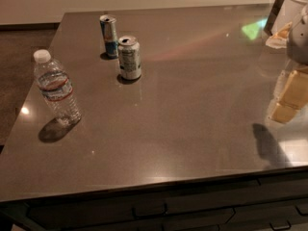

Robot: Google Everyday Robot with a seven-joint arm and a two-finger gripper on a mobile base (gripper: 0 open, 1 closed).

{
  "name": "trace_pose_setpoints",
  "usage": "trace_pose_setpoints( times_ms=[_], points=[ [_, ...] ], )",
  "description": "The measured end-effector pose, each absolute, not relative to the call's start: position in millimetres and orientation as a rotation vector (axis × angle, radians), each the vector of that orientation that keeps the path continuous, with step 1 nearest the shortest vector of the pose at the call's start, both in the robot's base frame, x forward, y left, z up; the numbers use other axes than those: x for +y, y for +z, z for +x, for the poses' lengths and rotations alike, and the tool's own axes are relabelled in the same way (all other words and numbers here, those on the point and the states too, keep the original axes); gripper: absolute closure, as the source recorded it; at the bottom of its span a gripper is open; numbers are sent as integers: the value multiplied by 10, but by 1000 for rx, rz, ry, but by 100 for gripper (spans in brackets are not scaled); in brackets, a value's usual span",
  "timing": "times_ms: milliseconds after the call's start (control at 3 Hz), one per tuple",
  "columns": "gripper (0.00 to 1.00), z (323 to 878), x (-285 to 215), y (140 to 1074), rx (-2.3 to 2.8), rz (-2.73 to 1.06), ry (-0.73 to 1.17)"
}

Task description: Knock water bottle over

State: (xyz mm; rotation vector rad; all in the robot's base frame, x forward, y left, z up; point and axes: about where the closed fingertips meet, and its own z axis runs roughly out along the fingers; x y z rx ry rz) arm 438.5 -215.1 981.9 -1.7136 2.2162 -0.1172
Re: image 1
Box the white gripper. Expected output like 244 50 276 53
269 4 308 124

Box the dark drawer handle far right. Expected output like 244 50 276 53
295 204 308 217

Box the white cup with lid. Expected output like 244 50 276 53
275 0 308 31

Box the white green soda can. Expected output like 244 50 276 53
118 36 141 81

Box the blue silver slim can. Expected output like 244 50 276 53
100 14 118 59

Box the dark drawer handle left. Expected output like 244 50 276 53
132 202 167 219

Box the clear plastic water bottle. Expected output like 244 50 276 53
34 49 82 127

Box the dark upright board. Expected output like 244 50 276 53
264 0 285 36

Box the dark drawer handle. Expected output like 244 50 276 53
269 220 292 231
295 204 308 217
132 202 167 219

